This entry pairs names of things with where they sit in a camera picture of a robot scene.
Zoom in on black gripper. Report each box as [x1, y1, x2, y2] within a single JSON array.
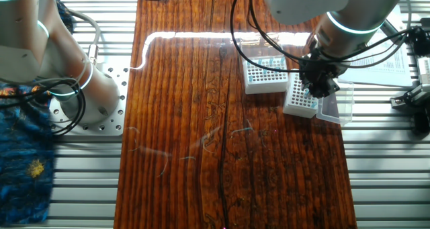
[[298, 55, 347, 99]]

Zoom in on white pipette tip holder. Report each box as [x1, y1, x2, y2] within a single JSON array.
[[282, 71, 320, 119], [242, 56, 290, 95]]

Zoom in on printed paper sheet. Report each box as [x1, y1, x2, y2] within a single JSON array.
[[339, 5, 413, 88]]

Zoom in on brown wooden board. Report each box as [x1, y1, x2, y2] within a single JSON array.
[[113, 0, 357, 229]]

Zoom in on blue painted cloth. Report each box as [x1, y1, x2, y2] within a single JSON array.
[[0, 0, 75, 225]]

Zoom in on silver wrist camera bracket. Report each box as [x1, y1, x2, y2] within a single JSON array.
[[381, 20, 409, 38]]

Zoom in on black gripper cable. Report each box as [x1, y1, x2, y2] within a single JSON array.
[[230, 0, 414, 74]]

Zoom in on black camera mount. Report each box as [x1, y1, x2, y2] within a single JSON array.
[[389, 84, 430, 134]]

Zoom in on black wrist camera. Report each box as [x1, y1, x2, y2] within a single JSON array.
[[408, 26, 430, 57]]

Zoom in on silver perforated base plate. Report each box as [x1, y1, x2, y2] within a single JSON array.
[[49, 63, 130, 136]]

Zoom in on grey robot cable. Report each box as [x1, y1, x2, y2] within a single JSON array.
[[67, 9, 102, 66]]

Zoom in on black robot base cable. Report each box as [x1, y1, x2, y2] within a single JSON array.
[[0, 77, 88, 136]]

